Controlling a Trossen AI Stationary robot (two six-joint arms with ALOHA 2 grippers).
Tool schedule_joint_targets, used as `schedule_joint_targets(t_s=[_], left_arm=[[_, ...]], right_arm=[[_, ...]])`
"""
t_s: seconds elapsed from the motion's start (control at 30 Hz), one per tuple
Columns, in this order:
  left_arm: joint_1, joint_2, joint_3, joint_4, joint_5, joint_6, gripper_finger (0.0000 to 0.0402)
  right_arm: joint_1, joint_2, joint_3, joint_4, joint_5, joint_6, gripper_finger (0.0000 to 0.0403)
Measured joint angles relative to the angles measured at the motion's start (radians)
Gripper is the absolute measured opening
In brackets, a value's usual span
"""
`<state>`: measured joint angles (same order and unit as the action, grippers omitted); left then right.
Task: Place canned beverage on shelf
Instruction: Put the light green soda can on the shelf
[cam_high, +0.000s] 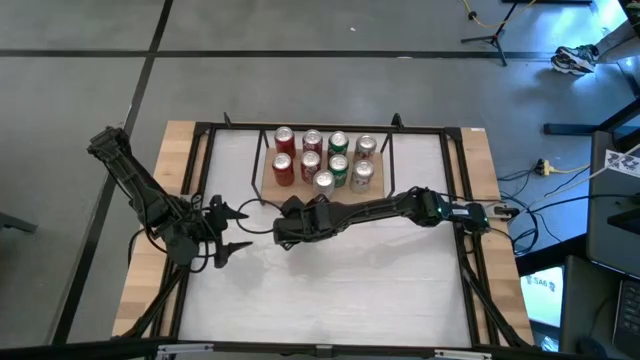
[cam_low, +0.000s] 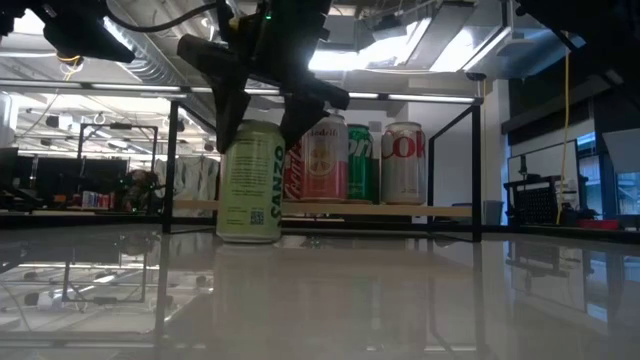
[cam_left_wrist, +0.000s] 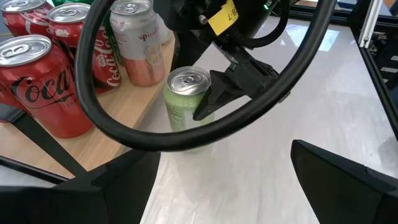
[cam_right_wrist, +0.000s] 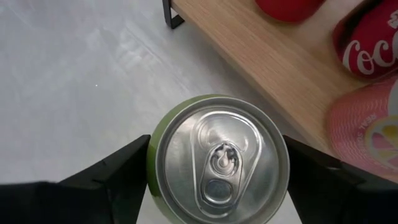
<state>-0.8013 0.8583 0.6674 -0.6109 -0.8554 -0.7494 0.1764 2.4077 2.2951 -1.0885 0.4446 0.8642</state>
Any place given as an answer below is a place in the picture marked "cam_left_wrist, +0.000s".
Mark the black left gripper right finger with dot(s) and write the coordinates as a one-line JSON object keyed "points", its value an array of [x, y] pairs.
{"points": [[351, 196]]}

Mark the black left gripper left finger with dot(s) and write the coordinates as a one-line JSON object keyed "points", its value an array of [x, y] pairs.
{"points": [[77, 202]]}

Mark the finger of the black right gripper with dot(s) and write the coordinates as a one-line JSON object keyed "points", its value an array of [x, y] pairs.
{"points": [[236, 81], [189, 49]]}

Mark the white pink Spindrift can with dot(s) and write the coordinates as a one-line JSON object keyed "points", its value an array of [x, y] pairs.
{"points": [[140, 46]]}

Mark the light green beverage can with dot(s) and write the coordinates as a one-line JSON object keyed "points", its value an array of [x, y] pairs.
{"points": [[180, 109]]}

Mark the red Coca-Cola Star Wars can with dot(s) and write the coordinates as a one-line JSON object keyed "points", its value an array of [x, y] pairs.
{"points": [[28, 25], [102, 62]]}

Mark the red Coca-Cola Zero can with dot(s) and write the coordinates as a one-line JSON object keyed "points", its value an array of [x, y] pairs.
{"points": [[9, 104], [46, 99]]}

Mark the yellow label tag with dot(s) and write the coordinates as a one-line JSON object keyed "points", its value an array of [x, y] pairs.
{"points": [[222, 18]]}

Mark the black drawer unit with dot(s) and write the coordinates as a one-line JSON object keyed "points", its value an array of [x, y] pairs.
{"points": [[391, 70]]}

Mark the silver aluminium extrusion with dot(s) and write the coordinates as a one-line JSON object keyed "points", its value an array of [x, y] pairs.
{"points": [[370, 21]]}

